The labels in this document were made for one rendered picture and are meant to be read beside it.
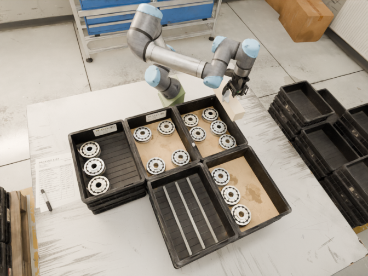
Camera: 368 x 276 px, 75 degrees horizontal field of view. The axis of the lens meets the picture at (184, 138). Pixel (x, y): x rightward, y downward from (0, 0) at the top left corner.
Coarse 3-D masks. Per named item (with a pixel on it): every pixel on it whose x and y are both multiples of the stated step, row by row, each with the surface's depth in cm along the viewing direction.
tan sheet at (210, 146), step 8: (192, 112) 154; (200, 112) 155; (200, 120) 151; (208, 128) 149; (208, 136) 145; (200, 144) 142; (208, 144) 142; (216, 144) 143; (200, 152) 139; (208, 152) 139; (216, 152) 140
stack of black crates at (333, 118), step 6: (318, 90) 243; (324, 90) 248; (324, 96) 250; (330, 96) 243; (330, 102) 245; (336, 102) 239; (336, 108) 241; (342, 108) 234; (336, 114) 242; (330, 120) 237; (336, 120) 237
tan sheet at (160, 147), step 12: (132, 132) 142; (156, 132) 144; (144, 144) 138; (156, 144) 139; (168, 144) 140; (180, 144) 140; (144, 156) 134; (156, 156) 135; (168, 156) 135; (168, 168) 131
